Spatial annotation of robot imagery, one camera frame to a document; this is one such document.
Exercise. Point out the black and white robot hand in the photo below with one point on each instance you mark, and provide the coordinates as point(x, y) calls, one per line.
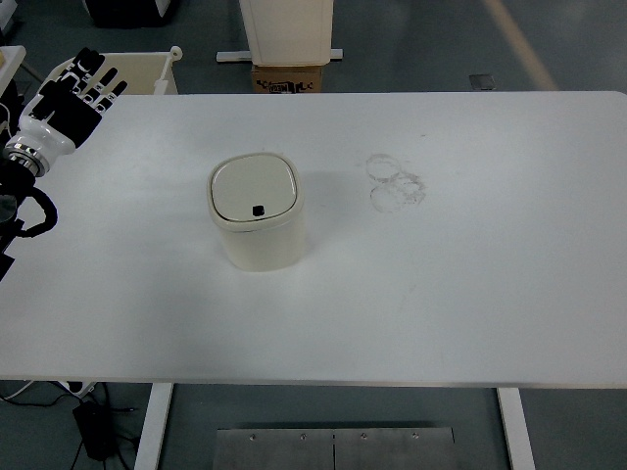
point(63, 114)

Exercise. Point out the cream lidded trash can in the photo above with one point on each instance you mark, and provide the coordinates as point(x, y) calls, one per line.
point(257, 203)

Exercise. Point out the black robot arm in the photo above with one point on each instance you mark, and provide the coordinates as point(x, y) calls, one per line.
point(14, 205)

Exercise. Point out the tall cream trash bin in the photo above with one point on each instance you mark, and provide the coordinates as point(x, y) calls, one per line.
point(288, 33)

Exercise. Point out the black equipment top left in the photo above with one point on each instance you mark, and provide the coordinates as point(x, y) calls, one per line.
point(129, 13)

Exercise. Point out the white metal base bar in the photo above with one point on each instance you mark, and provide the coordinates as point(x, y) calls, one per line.
point(228, 57)

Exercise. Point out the brown cardboard box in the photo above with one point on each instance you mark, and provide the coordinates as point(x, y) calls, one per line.
point(287, 80)

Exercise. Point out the black power adapter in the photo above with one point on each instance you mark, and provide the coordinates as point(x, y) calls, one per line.
point(95, 426)

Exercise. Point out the white table leg left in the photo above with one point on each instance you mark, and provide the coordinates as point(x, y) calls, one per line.
point(154, 427)

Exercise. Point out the white table leg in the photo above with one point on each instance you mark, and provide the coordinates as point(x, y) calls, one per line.
point(519, 450)
point(154, 427)

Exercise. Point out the grey floor outlet cover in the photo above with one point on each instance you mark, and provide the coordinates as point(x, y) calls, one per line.
point(482, 82)

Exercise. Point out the grey metal floor plate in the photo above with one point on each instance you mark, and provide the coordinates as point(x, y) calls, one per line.
point(348, 448)

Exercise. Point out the white table leg right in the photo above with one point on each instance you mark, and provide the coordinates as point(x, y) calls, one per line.
point(519, 450)

